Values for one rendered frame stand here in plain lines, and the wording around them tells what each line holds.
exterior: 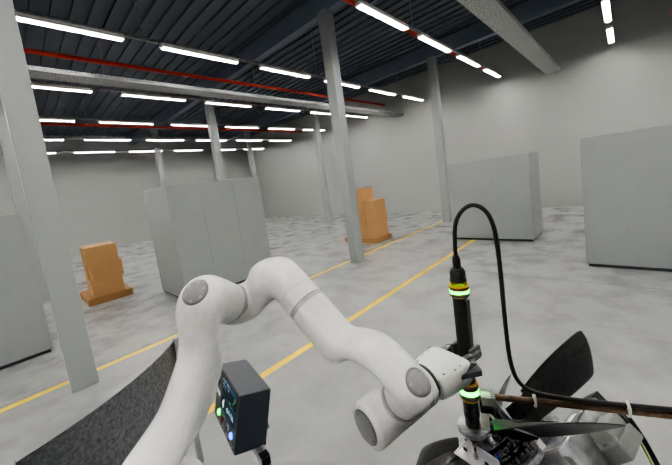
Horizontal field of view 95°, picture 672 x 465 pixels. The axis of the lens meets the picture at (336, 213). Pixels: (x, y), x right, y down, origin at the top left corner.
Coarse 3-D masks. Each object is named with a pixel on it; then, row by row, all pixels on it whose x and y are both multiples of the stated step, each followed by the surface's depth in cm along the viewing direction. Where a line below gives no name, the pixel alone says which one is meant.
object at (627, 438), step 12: (600, 420) 86; (612, 420) 83; (600, 432) 81; (612, 432) 80; (624, 432) 81; (636, 432) 82; (600, 444) 82; (612, 444) 79; (624, 444) 78; (636, 444) 79; (612, 456) 79; (624, 456) 77
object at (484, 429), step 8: (480, 392) 74; (480, 400) 73; (488, 400) 71; (480, 408) 71; (488, 408) 71; (464, 416) 77; (488, 416) 72; (464, 424) 75; (480, 424) 74; (488, 424) 72; (464, 432) 73; (472, 432) 72; (480, 432) 72; (488, 432) 73; (480, 440) 71
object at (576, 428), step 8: (496, 424) 59; (504, 424) 57; (512, 424) 56; (520, 424) 55; (528, 424) 55; (536, 424) 54; (544, 424) 54; (552, 424) 54; (560, 424) 54; (568, 424) 54; (576, 424) 54; (584, 424) 54; (592, 424) 54; (600, 424) 54; (608, 424) 54; (616, 424) 54; (528, 432) 71; (536, 432) 69; (544, 432) 67; (552, 432) 65; (560, 432) 63; (568, 432) 62; (576, 432) 61; (584, 432) 60; (592, 432) 59
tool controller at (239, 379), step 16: (224, 368) 117; (240, 368) 118; (224, 384) 112; (240, 384) 107; (256, 384) 107; (240, 400) 100; (256, 400) 103; (224, 416) 109; (240, 416) 100; (256, 416) 103; (224, 432) 108; (240, 432) 100; (256, 432) 103; (240, 448) 100
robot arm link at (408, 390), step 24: (312, 312) 65; (336, 312) 66; (312, 336) 64; (336, 336) 62; (360, 336) 59; (384, 336) 58; (336, 360) 61; (360, 360) 55; (384, 360) 53; (408, 360) 54; (384, 384) 52; (408, 384) 51; (432, 384) 53; (408, 408) 50
